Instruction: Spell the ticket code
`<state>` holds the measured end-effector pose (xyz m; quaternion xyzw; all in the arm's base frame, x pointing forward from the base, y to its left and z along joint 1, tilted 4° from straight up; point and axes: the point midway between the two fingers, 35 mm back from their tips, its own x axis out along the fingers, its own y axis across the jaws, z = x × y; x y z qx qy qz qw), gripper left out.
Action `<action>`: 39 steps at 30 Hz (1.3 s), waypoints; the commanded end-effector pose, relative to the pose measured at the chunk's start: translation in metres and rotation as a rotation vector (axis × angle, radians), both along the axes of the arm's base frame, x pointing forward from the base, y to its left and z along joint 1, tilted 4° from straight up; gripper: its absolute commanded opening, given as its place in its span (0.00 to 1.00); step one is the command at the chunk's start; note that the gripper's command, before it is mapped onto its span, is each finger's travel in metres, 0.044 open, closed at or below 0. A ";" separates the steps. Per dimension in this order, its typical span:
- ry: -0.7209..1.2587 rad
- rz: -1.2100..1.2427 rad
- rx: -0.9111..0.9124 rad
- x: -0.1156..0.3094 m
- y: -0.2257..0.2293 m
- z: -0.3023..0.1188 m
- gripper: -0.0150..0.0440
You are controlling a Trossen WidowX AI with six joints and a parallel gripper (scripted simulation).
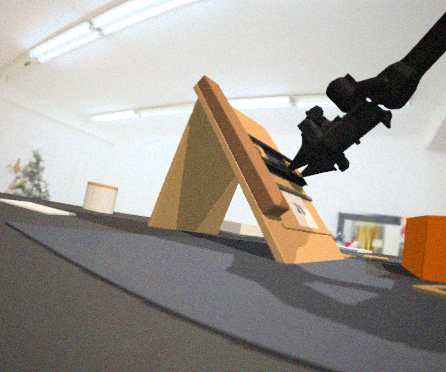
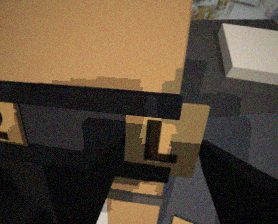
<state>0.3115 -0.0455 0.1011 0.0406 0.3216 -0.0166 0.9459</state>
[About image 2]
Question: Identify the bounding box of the tan wooden easel board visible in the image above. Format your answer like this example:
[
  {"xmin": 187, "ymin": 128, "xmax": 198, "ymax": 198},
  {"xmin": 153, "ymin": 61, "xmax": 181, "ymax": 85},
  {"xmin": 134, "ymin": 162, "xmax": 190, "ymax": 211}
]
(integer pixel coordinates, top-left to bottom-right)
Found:
[{"xmin": 0, "ymin": 0, "xmax": 194, "ymax": 224}]

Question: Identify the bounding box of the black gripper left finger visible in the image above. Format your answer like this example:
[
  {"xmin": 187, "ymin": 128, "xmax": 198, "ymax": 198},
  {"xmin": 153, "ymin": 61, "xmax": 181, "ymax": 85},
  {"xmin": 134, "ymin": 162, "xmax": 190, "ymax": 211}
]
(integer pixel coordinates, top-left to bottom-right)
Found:
[{"xmin": 0, "ymin": 132, "xmax": 126, "ymax": 224}]

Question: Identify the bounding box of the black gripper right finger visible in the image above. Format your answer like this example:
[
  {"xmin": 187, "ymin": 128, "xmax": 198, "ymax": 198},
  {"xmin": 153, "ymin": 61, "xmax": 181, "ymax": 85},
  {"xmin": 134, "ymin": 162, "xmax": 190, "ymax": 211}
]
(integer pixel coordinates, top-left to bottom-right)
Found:
[{"xmin": 199, "ymin": 139, "xmax": 278, "ymax": 224}]

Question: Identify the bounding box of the white paper ticket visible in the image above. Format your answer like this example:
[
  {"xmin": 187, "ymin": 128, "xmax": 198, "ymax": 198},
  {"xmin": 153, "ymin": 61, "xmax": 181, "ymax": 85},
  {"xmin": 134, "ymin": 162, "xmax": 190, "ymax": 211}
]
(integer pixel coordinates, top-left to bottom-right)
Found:
[{"xmin": 96, "ymin": 198, "xmax": 109, "ymax": 224}]

